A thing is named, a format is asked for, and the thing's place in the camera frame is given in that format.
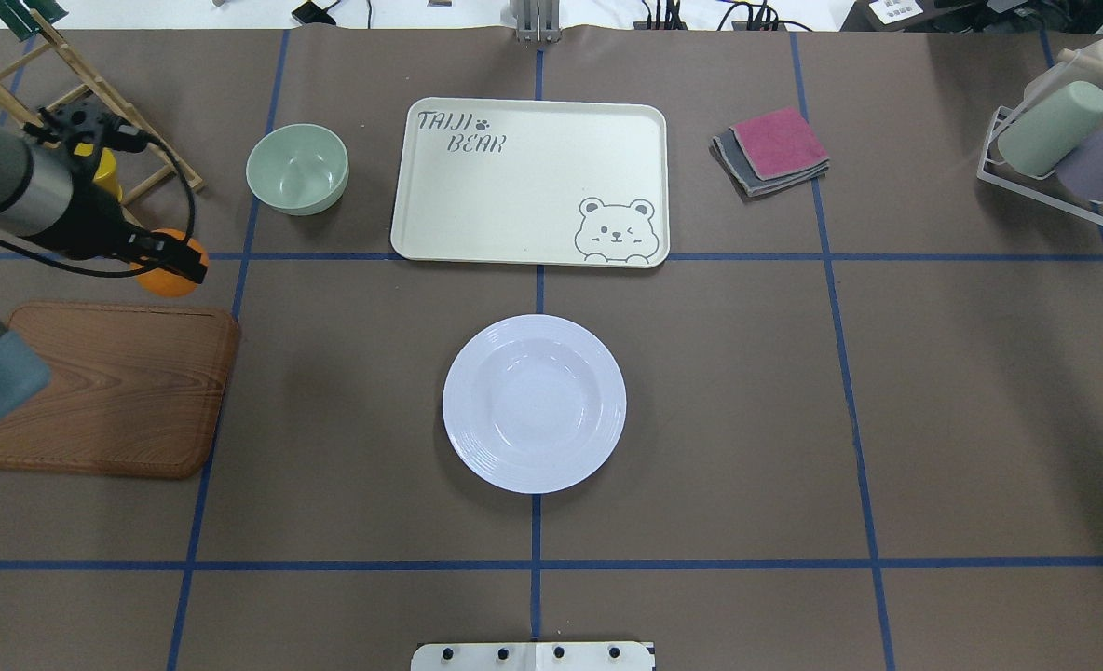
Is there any pink folded cloth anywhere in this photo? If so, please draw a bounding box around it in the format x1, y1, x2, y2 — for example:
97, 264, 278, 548
729, 107, 829, 180

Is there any wooden dish rack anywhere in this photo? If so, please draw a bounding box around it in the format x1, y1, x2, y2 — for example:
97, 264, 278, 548
0, 7, 206, 206

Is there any beige plastic cup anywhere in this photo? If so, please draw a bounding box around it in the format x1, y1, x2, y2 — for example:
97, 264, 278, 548
1022, 38, 1103, 107

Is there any orange fruit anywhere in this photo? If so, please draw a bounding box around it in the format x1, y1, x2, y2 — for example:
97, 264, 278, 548
133, 228, 210, 298

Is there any white wire cup rack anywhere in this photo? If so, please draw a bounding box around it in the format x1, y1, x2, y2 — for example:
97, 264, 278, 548
976, 92, 1103, 226

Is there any yellow cup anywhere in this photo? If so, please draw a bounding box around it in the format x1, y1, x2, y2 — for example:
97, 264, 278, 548
93, 149, 124, 202

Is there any wooden rack handle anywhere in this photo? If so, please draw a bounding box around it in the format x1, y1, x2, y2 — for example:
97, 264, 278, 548
1057, 47, 1103, 90

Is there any green plastic cup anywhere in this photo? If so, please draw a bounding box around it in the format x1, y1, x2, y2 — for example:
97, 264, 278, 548
996, 81, 1103, 177

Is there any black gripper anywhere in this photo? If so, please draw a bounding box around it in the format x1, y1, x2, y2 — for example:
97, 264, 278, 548
23, 103, 208, 284

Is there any wooden cutting board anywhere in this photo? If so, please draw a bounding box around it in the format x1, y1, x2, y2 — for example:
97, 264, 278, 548
0, 301, 239, 479

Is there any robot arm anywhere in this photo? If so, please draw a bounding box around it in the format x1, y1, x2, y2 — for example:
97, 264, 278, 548
0, 103, 207, 420

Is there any grey folded cloth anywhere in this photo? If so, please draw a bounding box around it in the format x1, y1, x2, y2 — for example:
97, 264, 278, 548
713, 129, 829, 199

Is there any cream bear tray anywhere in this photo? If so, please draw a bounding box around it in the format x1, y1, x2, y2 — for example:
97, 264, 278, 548
390, 97, 671, 268

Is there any green bowl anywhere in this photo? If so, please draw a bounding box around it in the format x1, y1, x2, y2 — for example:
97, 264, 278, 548
245, 123, 350, 216

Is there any white round plate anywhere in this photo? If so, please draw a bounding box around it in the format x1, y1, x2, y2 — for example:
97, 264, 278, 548
442, 315, 628, 494

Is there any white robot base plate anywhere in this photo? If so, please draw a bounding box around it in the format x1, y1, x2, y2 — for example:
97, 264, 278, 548
410, 641, 658, 670

